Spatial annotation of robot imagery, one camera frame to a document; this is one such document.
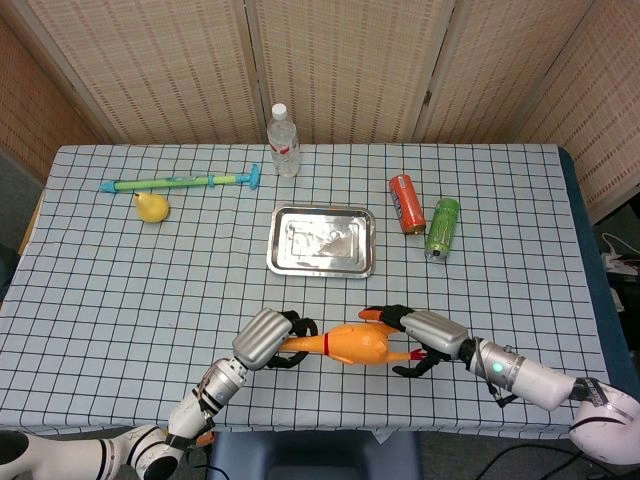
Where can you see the green energy drink can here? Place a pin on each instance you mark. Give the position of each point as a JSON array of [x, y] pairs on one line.
[[441, 227]]

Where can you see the yellow pear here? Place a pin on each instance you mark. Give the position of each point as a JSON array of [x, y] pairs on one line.
[[152, 209]]

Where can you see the green blue water squirter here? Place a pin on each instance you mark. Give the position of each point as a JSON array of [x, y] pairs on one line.
[[175, 182]]

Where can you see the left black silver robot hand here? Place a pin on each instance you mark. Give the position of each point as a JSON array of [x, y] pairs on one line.
[[260, 340]]

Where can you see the clear plastic water bottle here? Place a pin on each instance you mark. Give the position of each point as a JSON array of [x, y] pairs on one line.
[[284, 147]]

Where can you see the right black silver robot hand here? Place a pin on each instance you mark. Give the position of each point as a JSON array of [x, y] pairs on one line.
[[437, 335]]

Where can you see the orange rubber chicken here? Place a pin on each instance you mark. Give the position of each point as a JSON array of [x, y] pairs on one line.
[[357, 345]]

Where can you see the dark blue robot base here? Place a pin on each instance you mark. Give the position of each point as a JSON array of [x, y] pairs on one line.
[[315, 457]]

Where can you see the silver metal tray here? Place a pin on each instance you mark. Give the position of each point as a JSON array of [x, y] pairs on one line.
[[322, 241]]

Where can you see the woven bamboo folding screen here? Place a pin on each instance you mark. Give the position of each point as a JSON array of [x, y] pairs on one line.
[[160, 65]]

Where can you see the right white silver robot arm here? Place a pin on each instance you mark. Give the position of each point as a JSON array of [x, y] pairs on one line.
[[540, 380]]

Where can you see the blue checkered tablecloth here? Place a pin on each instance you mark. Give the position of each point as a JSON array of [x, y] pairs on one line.
[[125, 320]]

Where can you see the orange soda can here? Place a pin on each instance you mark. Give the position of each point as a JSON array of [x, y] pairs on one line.
[[407, 204]]

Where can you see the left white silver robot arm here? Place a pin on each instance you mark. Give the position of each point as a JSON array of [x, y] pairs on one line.
[[190, 412]]

